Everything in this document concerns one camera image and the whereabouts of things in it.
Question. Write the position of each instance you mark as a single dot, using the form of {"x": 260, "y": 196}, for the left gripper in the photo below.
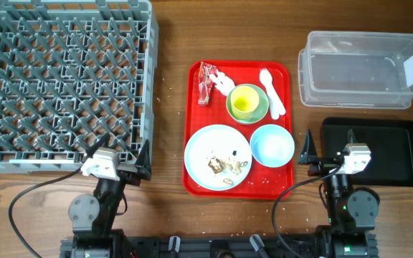
{"x": 134, "y": 178}

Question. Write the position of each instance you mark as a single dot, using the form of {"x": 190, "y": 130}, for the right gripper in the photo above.
{"x": 309, "y": 155}

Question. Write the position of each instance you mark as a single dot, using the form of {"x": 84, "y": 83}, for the light blue bowl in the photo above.
{"x": 272, "y": 146}

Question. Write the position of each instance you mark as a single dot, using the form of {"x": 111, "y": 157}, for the green bowl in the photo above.
{"x": 260, "y": 111}

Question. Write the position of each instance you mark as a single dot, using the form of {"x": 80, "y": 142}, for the white plastic fork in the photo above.
{"x": 266, "y": 80}

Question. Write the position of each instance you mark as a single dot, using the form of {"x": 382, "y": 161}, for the light blue plate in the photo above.
{"x": 215, "y": 139}

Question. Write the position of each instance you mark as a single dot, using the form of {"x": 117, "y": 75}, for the yellow plastic cup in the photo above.
{"x": 244, "y": 101}

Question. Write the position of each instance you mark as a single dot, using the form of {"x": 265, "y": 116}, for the red snack wrapper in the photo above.
{"x": 205, "y": 83}

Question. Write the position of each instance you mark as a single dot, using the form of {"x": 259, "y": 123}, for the white napkin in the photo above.
{"x": 223, "y": 83}

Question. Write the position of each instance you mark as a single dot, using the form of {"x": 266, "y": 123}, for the white plastic spoon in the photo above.
{"x": 274, "y": 113}

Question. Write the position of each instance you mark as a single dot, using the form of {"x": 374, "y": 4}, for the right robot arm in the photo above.
{"x": 351, "y": 211}

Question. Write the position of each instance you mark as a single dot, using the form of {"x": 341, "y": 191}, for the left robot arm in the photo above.
{"x": 92, "y": 215}

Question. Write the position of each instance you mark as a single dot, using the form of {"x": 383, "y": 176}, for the grey plastic dishwasher rack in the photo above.
{"x": 70, "y": 73}

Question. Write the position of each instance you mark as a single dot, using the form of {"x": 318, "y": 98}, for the black plastic tray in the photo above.
{"x": 390, "y": 142}

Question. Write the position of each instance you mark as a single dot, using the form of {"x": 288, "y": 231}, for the clear plastic bin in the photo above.
{"x": 371, "y": 70}

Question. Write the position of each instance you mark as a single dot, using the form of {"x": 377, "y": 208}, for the food scraps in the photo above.
{"x": 228, "y": 165}

